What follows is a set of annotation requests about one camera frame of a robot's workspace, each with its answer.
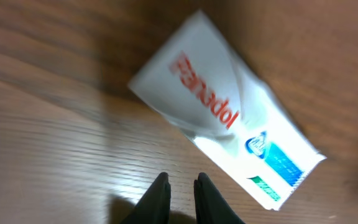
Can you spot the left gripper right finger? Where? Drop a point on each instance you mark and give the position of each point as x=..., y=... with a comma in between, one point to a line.
x=210, y=206

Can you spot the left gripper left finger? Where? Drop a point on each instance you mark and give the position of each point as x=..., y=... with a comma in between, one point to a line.
x=154, y=206

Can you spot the white green carton box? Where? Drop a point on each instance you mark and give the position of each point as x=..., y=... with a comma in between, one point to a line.
x=199, y=84

